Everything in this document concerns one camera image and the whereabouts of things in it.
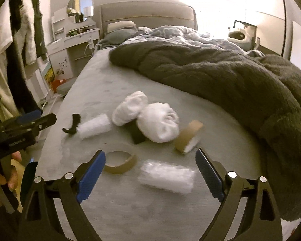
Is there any dark green hanging garment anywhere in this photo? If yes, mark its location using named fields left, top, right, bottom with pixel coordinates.
left=30, top=0, right=49, bottom=61

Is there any white cat perch stand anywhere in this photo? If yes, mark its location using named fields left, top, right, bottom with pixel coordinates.
left=227, top=20, right=260, bottom=51

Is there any patterned light duvet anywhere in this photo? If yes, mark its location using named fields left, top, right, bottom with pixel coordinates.
left=125, top=25, right=249, bottom=53

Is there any black block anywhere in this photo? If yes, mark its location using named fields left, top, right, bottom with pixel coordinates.
left=129, top=122, right=149, bottom=145

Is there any clear bubble wrap sheet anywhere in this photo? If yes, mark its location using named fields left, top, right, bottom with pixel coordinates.
left=137, top=159, right=196, bottom=194

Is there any white hanging jacket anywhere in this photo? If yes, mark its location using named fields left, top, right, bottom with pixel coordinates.
left=15, top=0, right=41, bottom=67

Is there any grey bed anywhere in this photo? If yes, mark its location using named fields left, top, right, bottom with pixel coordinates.
left=35, top=1, right=301, bottom=241

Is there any round vanity mirror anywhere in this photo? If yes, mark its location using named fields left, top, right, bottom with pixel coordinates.
left=66, top=0, right=94, bottom=18

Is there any colourful picture box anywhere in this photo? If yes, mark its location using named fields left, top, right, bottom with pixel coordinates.
left=41, top=64, right=56, bottom=86

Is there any small white rolled towel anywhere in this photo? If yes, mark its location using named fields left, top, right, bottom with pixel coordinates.
left=112, top=91, right=149, bottom=126

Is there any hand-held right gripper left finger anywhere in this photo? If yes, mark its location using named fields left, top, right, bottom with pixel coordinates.
left=17, top=149, right=107, bottom=241

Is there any brown tape roll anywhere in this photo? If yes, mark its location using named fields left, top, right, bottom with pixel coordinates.
left=174, top=120, right=205, bottom=155

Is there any white vanity dresser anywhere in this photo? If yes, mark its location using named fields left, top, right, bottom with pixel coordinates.
left=46, top=6, right=101, bottom=81

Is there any beige upholstered headboard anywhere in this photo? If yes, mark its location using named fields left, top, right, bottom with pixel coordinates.
left=99, top=1, right=198, bottom=39

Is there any large white towel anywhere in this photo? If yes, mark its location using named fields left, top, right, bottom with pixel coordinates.
left=136, top=102, right=180, bottom=143

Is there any dark blue object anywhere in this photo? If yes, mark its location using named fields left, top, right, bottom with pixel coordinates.
left=22, top=161, right=39, bottom=199

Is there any beige pillow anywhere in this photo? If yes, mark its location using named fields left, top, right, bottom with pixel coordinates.
left=107, top=21, right=137, bottom=34

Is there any grey green pillow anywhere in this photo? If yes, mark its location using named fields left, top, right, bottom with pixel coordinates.
left=103, top=29, right=143, bottom=46

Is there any beige hanging garment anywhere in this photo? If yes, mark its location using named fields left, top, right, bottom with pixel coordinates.
left=0, top=53, right=19, bottom=121

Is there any flattened cardboard tape ring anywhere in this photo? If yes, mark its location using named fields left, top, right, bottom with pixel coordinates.
left=103, top=151, right=138, bottom=175

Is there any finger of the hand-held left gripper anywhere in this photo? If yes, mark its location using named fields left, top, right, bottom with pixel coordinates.
left=27, top=113, right=58, bottom=133
left=0, top=109, right=43, bottom=131

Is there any black plastic hook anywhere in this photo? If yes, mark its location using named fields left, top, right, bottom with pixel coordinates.
left=62, top=114, right=82, bottom=136

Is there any white charger cable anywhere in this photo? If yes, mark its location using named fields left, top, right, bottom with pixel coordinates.
left=84, top=39, right=96, bottom=57

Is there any grey floor cushion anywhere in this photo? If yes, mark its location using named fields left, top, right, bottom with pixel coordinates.
left=56, top=77, right=77, bottom=96

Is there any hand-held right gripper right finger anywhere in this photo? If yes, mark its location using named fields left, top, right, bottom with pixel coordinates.
left=195, top=148, right=284, bottom=241

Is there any grey fluffy blanket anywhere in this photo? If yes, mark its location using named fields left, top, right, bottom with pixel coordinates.
left=109, top=40, right=301, bottom=221

